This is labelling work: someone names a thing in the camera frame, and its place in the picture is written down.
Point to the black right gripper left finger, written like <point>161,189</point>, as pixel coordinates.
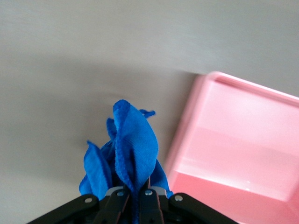
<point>93,208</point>

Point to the blue cloth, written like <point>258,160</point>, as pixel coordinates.
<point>130,149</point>

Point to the pink plastic box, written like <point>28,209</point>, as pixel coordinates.
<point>236,149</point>

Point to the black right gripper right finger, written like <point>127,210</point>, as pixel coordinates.
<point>182,207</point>

